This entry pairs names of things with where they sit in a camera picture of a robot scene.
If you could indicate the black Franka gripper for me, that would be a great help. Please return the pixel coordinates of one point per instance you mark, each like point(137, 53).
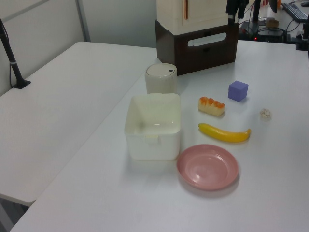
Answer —
point(233, 5)

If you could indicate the beige push-lid trash can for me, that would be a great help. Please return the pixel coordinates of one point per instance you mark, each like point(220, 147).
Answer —
point(161, 77)

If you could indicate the black monitor stand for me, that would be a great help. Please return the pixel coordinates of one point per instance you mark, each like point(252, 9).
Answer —
point(255, 14)

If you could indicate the cream toy cabinet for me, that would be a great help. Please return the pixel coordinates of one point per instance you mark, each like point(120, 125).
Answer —
point(200, 12)

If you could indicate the brown tape roll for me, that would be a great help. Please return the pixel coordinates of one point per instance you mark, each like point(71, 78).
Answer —
point(272, 22)

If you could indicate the black electronics box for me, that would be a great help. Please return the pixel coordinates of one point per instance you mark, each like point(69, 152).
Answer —
point(270, 35)

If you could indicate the dark brown drawer box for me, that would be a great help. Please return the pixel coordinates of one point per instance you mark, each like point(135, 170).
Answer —
point(205, 48)

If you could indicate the black computer keyboard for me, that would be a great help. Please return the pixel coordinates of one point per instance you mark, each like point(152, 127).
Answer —
point(295, 10)

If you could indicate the purple cube block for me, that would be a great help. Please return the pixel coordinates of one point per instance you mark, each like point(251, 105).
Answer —
point(237, 91)

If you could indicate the toy bread with orange glaze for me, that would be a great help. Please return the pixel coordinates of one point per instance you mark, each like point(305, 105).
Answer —
point(212, 107)

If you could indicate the small white crumpled object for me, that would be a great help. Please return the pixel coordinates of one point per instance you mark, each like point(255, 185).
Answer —
point(265, 114)

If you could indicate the yellow toy banana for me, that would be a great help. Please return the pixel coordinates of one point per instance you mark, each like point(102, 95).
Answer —
point(224, 134)

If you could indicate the white square storage box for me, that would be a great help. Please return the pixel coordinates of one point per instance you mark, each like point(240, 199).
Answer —
point(153, 125)

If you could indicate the pink plastic plate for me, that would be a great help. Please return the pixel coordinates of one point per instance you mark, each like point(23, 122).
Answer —
point(207, 166)

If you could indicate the black table clamp mount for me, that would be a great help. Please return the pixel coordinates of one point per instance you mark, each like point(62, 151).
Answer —
point(303, 36)

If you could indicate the grey partition frame post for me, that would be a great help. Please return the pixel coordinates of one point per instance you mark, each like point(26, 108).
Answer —
point(83, 20)

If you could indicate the black camera stand pole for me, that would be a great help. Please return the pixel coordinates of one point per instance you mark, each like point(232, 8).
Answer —
point(10, 55)

